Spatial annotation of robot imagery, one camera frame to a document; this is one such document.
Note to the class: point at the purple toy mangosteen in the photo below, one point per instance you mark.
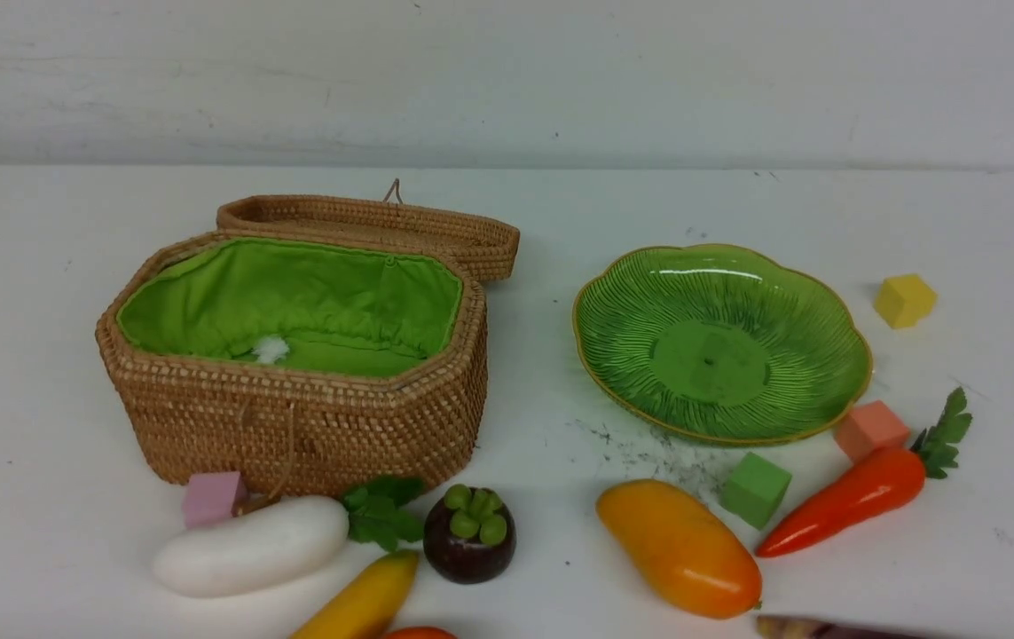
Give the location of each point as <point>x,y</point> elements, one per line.
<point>469,535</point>

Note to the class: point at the orange yellow toy mango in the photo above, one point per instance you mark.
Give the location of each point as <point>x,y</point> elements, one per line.
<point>685,554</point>

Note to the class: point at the yellow toy banana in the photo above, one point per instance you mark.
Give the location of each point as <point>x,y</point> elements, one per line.
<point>366,607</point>

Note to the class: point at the orange toy persimmon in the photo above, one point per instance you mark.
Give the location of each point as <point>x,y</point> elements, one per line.
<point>420,632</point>

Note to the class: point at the white toy radish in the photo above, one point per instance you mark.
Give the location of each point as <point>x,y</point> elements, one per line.
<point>287,540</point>

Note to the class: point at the orange toy carrot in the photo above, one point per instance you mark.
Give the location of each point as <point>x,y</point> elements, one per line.
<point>884,481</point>

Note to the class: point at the woven wicker basket green lining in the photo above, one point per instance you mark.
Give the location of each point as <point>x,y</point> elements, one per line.
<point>306,365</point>

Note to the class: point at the green leaf-shaped glass plate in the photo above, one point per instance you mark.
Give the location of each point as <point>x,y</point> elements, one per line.
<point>721,344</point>

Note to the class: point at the green foam cube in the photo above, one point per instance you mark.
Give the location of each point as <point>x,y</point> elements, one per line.
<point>754,490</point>

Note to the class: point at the pink foam cube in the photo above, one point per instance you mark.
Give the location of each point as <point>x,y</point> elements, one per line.
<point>210,498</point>

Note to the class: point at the orange foam cube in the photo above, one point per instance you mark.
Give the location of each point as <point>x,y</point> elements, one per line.
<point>869,427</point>

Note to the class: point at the yellow foam cube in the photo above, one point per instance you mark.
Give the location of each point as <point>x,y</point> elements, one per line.
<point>904,300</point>

